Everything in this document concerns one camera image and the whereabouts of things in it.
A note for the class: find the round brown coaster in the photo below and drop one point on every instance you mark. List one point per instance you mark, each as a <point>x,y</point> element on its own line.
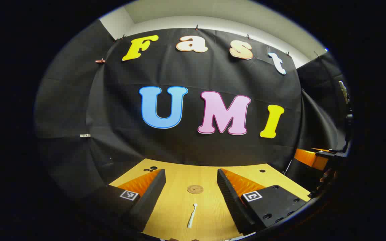
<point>195,189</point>

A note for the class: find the wooden desktop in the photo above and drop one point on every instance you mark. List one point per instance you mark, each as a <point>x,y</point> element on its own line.
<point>186,214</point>

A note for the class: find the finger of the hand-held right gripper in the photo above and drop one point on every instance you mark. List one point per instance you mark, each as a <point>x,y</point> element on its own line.
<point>310,158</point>

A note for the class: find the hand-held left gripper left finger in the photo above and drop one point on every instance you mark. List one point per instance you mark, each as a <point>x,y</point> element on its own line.
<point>149,197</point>

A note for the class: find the black backdrop cloth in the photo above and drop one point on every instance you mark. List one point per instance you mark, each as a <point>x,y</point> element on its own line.
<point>193,144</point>

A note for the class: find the pale green toothbrush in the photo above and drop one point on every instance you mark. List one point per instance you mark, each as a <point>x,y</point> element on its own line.
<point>192,217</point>

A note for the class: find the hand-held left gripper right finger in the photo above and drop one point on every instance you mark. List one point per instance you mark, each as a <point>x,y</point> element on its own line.
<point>231,201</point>

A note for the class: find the red cloth clip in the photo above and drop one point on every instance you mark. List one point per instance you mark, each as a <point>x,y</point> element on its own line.
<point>100,61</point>

